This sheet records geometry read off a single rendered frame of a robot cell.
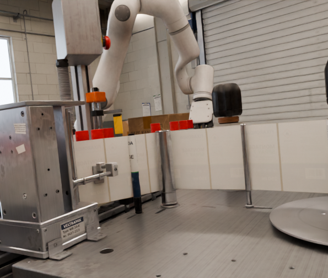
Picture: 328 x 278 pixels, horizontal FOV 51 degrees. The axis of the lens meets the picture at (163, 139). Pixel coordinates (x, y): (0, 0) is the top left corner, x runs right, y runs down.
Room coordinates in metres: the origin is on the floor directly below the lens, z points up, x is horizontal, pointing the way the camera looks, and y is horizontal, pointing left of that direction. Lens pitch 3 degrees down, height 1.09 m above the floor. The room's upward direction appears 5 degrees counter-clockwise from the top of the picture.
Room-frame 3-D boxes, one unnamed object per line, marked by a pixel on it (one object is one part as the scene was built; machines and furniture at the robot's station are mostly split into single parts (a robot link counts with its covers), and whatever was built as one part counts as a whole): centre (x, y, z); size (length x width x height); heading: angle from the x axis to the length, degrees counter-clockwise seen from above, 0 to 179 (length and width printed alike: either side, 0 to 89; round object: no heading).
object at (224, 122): (0.98, -0.19, 1.03); 0.09 x 0.09 x 0.30
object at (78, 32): (1.01, 0.22, 1.38); 0.17 x 0.10 x 0.19; 24
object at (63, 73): (0.97, 0.26, 1.18); 0.04 x 0.04 x 0.21
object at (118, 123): (1.02, 0.13, 1.09); 0.03 x 0.01 x 0.06; 59
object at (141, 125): (1.79, -0.01, 0.99); 0.30 x 0.24 x 0.27; 147
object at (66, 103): (0.65, 0.23, 1.14); 0.14 x 0.11 x 0.01; 149
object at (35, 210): (0.65, 0.23, 1.01); 0.14 x 0.13 x 0.26; 149
